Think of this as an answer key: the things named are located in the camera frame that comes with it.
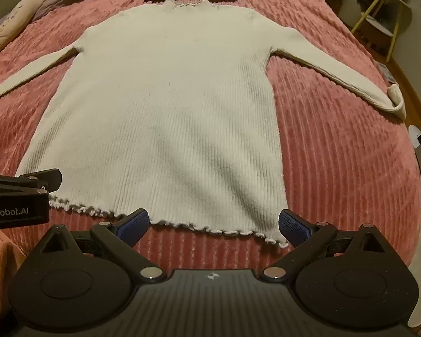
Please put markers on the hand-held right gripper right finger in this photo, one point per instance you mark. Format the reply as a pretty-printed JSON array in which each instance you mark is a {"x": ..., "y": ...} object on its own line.
[{"x": 292, "y": 226}]

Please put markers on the orange cloth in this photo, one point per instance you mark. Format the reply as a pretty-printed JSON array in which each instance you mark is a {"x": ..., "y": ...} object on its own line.
[{"x": 1, "y": 281}]

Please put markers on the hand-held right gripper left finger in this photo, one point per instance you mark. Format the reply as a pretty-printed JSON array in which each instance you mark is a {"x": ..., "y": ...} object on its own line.
[{"x": 138, "y": 223}]

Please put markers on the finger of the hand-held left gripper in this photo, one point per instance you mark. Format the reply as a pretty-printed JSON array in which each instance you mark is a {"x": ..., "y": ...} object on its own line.
[{"x": 38, "y": 179}]

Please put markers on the long pink plush toy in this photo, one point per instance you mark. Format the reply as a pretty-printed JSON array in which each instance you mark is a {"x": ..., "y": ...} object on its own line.
[{"x": 17, "y": 17}]

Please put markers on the pink ribbed blanket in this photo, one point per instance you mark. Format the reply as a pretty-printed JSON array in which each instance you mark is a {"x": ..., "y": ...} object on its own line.
[{"x": 336, "y": 168}]

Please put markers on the yellow-legged side table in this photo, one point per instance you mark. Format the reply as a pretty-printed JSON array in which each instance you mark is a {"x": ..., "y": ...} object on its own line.
[{"x": 389, "y": 5}]

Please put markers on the round white stool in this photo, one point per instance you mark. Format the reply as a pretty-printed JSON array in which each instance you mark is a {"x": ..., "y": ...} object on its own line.
[{"x": 377, "y": 30}]

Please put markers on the white ribbed knit sweater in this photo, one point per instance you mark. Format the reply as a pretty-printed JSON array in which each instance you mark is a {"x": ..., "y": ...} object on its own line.
[{"x": 168, "y": 112}]

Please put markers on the bathroom scale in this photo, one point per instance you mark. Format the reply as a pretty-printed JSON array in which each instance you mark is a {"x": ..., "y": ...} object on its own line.
[{"x": 386, "y": 72}]

